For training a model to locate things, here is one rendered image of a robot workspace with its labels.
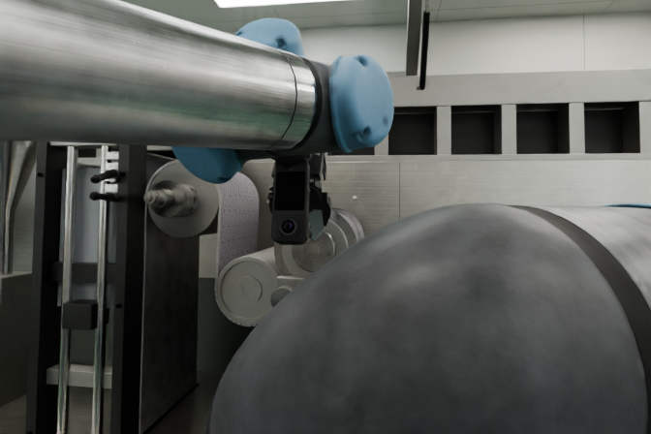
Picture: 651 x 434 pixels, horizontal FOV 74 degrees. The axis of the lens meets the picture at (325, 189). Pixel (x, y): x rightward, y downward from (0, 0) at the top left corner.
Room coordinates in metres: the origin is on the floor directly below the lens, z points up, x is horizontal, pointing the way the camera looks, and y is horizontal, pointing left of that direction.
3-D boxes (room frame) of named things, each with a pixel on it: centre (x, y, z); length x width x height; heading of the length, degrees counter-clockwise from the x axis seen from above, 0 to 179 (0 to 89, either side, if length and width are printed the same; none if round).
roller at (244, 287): (0.90, 0.12, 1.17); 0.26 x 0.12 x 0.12; 172
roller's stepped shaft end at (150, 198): (0.71, 0.28, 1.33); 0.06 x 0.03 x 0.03; 172
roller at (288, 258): (0.88, 0.00, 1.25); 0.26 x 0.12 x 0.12; 172
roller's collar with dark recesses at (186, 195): (0.77, 0.27, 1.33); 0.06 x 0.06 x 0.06; 82
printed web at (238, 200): (0.90, 0.13, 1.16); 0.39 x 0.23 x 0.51; 82
